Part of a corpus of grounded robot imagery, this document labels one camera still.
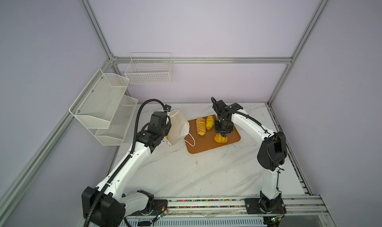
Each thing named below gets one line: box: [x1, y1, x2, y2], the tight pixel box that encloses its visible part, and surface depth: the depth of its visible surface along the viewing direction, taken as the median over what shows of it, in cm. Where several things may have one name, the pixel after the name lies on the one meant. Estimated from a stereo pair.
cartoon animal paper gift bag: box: [163, 109, 191, 146], surface depth 92 cm
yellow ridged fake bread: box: [195, 116, 207, 136], surface depth 104 cm
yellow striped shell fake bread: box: [213, 133, 228, 143], surface depth 98 cm
